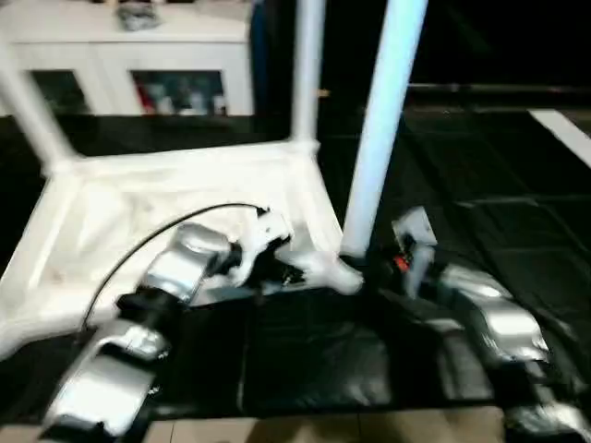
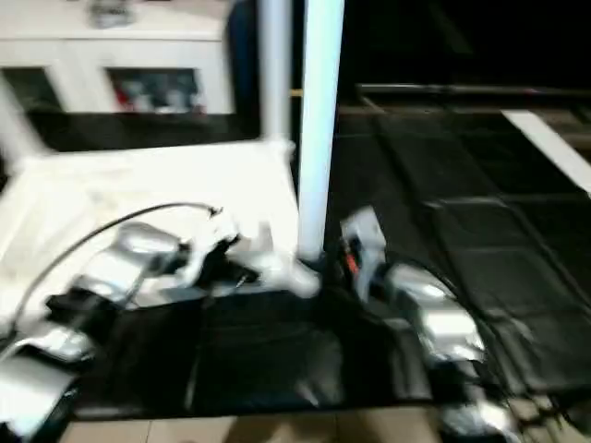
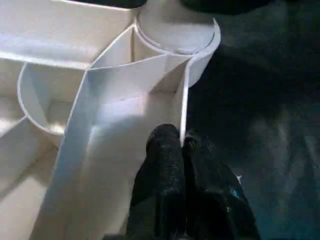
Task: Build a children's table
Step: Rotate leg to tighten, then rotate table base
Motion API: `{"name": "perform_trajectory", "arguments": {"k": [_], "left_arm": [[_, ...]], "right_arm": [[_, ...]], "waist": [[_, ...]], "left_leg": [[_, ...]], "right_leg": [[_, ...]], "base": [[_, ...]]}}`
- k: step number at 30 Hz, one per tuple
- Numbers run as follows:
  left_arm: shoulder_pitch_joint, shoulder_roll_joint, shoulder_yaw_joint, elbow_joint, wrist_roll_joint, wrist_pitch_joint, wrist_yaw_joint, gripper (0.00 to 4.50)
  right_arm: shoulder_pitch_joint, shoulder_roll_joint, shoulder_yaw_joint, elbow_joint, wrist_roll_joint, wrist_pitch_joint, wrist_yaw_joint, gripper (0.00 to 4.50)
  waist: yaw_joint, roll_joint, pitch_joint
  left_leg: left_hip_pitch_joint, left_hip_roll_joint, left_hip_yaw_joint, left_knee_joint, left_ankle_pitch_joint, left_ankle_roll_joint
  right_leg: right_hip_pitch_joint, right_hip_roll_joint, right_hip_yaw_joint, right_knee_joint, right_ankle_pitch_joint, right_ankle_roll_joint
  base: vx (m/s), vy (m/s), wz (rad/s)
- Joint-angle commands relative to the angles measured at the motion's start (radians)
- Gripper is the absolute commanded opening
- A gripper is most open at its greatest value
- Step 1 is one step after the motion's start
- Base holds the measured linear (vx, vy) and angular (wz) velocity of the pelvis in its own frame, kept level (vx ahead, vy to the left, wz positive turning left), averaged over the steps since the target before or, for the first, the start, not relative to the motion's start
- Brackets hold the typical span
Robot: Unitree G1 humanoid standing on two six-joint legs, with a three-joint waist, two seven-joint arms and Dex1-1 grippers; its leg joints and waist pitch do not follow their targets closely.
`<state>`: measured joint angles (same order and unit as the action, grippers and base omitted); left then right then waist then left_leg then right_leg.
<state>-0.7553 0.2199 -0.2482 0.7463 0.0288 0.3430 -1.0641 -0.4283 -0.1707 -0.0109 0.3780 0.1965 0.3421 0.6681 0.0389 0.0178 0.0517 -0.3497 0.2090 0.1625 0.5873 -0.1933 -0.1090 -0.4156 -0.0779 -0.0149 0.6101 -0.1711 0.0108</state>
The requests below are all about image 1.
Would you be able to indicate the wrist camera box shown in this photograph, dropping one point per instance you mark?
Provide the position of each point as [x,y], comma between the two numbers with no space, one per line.
[414,235]
[263,235]

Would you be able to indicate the dark long rail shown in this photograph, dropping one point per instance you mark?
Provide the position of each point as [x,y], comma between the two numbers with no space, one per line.
[499,90]

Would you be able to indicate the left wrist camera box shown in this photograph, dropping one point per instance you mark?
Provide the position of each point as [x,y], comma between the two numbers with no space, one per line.
[263,235]

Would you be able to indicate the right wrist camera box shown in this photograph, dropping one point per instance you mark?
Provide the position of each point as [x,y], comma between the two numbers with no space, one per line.
[414,235]

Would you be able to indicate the white flat strip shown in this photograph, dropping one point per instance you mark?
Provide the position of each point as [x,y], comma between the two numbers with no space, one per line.
[565,137]

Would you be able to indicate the white plastic table leg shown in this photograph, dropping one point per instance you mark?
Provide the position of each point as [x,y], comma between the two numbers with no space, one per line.
[28,111]
[307,74]
[383,120]

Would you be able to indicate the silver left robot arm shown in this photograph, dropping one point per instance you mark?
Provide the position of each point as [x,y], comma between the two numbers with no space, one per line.
[180,268]

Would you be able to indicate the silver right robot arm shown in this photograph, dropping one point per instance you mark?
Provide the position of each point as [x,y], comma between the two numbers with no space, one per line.
[489,314]

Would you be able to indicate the white plastic table top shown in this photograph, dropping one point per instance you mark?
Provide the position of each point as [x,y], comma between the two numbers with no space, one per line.
[111,203]

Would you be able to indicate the white glass-door cabinet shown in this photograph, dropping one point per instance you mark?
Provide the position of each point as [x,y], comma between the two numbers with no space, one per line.
[120,55]

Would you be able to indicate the grey crumpled object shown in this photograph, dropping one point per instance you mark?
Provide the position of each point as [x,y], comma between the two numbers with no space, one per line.
[138,16]

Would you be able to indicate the black work mat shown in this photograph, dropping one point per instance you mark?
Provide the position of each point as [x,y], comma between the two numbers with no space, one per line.
[480,231]

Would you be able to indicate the small tan box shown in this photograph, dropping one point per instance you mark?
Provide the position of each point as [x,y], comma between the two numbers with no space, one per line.
[323,92]

